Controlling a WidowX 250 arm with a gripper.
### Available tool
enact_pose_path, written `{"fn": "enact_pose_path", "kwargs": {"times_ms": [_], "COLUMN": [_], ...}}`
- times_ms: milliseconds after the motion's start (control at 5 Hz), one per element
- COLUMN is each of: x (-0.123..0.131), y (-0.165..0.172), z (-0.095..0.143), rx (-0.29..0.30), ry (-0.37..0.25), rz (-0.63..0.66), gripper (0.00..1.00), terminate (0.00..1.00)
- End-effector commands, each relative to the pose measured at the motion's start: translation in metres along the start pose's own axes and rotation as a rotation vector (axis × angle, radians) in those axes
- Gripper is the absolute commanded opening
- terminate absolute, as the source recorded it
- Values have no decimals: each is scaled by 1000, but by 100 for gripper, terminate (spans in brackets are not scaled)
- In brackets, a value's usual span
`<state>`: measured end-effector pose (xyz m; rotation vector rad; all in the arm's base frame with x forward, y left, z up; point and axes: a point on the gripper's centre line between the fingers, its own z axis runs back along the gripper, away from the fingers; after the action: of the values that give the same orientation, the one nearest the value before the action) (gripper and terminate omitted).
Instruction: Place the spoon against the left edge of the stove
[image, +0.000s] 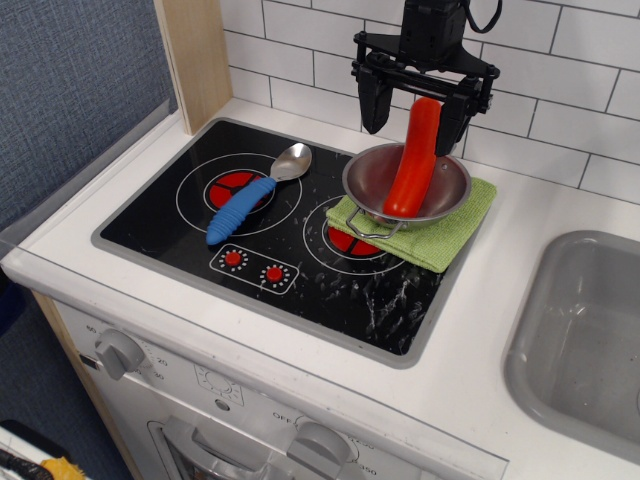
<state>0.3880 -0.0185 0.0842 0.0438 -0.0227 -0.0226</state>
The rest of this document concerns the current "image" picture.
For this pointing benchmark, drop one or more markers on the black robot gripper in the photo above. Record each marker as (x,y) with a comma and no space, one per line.
(430,40)

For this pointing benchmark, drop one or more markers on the blue handled metal spoon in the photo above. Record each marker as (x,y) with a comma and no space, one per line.
(289,165)

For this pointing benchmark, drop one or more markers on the black toy stove top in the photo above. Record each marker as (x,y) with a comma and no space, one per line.
(285,261)

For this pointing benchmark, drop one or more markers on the small metal pan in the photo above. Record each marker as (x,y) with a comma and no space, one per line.
(367,179)

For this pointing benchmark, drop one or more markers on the red toy sausage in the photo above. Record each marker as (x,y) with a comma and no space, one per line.
(417,163)

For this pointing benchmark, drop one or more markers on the green folded cloth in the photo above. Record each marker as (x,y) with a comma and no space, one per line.
(433,247)

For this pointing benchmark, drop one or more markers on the grey sink basin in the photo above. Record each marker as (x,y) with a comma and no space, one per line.
(573,363)

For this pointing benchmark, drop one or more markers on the grey right oven knob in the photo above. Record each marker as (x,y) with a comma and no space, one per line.
(320,450)

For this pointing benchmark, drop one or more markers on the grey oven knob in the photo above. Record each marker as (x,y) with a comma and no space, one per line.
(118,353)
(320,450)

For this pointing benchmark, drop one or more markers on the grey left oven knob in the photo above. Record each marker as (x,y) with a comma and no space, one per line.
(118,353)

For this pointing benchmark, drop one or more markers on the yellow object bottom left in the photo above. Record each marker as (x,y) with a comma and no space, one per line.
(62,469)

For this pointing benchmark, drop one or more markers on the light wooden post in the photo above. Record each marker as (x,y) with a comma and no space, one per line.
(195,47)

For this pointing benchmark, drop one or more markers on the oven door handle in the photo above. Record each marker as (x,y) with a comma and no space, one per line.
(215,453)

